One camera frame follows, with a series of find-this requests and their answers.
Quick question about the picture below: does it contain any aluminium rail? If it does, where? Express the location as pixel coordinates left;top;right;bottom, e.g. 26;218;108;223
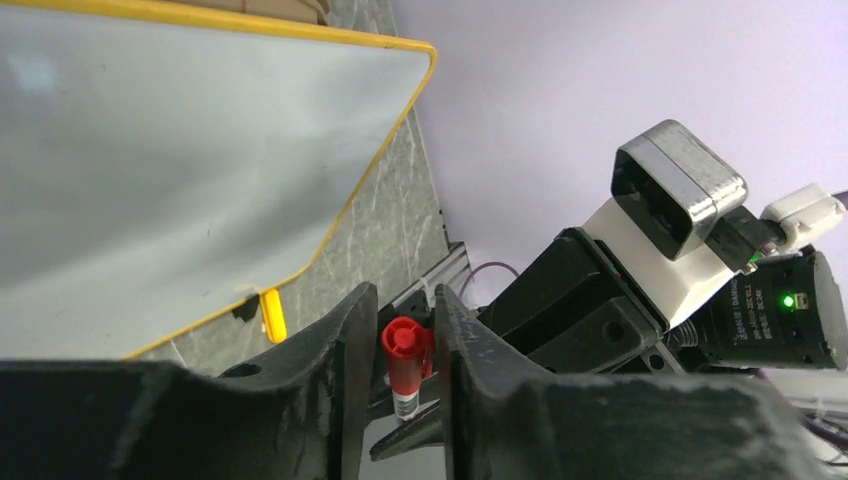
389;242;471;311

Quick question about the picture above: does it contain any red marker cap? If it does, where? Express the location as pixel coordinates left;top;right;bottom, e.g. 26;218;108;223
380;316;435;396

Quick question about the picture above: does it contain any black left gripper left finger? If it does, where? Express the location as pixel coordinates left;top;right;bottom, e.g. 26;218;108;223
1;283;378;479

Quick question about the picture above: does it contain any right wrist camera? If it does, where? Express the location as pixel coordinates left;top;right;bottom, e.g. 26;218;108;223
611;119;748;260

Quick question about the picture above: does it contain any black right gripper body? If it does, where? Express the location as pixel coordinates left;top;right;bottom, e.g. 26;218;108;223
478;228;669;373

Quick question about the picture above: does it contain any yellow framed whiteboard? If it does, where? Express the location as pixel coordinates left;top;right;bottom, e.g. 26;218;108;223
1;1;437;359

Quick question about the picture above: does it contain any white red whiteboard marker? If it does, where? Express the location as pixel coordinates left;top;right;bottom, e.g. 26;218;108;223
392;390;420;421

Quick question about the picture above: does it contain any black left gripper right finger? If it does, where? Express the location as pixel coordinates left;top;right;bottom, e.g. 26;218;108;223
435;286;822;479

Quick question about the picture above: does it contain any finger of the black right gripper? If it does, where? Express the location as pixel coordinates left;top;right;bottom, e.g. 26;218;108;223
369;374;443;461

